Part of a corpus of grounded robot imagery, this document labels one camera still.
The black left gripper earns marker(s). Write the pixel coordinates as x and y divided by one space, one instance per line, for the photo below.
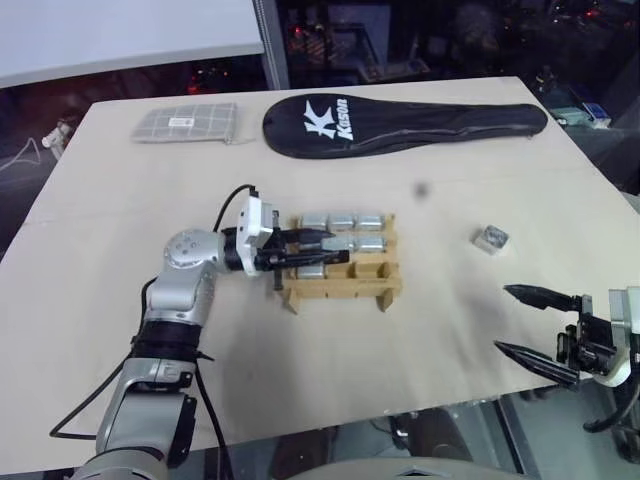
270 257

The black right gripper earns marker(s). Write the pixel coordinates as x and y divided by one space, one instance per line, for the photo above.
587 345

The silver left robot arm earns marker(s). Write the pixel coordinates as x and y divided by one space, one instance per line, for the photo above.
180 295

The wooden slotted rack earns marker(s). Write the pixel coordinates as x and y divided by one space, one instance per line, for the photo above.
350 290

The loose silver metal block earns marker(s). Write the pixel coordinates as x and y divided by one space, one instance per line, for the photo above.
492 239

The black Kason racket cover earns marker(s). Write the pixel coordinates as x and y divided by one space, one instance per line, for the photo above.
400 125

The grey checked zip pouch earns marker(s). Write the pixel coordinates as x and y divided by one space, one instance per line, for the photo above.
187 122

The silver robot torso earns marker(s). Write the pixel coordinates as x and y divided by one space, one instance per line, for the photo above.
425 472

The blue box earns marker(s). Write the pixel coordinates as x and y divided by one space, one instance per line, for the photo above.
595 112

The small white plastic object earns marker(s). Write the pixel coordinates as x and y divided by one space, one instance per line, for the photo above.
55 135

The white board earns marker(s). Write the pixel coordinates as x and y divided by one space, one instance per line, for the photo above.
125 30

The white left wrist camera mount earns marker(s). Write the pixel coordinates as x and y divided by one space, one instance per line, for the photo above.
251 227

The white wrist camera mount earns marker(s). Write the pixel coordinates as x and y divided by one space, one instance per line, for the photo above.
251 227
625 310

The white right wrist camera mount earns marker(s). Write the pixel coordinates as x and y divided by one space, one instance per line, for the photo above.
625 310

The grey metal post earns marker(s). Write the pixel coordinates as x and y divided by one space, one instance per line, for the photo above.
272 45

